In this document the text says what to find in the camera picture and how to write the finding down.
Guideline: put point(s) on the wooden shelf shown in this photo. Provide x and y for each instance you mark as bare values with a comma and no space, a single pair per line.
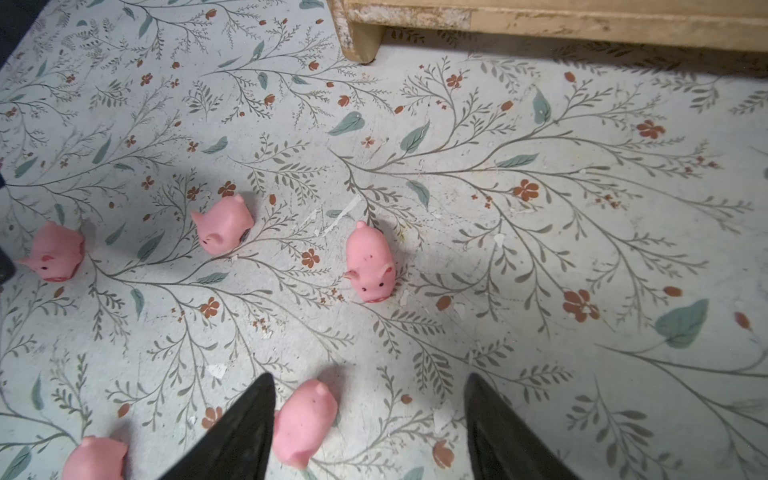
722,25

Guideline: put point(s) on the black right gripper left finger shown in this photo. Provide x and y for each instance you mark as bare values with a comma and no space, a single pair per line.
238,446

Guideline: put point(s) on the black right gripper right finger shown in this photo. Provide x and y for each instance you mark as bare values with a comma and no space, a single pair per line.
500,445

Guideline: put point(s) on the pink pig toy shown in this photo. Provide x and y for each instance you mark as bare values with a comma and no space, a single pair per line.
370,264
56,253
222,228
96,458
303,423

